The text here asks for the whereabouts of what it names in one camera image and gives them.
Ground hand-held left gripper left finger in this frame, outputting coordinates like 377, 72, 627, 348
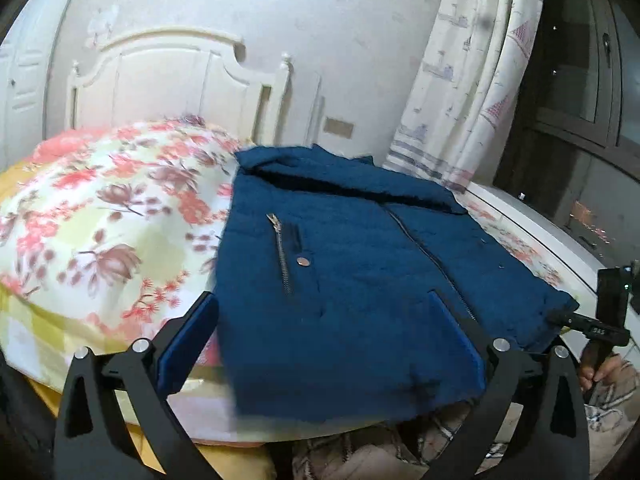
52, 290, 221, 480

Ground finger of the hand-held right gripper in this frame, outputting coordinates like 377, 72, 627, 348
546, 309, 632, 349

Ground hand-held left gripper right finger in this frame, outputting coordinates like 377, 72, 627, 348
427, 289, 592, 480

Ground dark blue quilted jacket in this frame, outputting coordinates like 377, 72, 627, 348
212, 143, 581, 424

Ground person's right forearm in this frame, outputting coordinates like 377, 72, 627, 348
582, 355, 640, 467

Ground person's right hand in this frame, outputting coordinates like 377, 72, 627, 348
579, 354, 624, 394

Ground white window ledge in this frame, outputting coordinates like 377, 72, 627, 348
464, 180, 640, 313

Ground yellow daisy bedsheet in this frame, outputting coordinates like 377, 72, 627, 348
0, 164, 278, 480

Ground floral duvet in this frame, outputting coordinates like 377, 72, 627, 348
0, 117, 576, 443

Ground plaid clothing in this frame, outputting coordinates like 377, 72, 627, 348
289, 399, 507, 480

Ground dark window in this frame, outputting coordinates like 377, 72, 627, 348
492, 0, 640, 267

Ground cream wooden headboard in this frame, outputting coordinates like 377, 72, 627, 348
65, 27, 293, 147

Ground printed white curtain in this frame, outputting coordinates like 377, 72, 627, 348
382, 0, 547, 194

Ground white wardrobe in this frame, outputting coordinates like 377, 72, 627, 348
0, 0, 87, 171

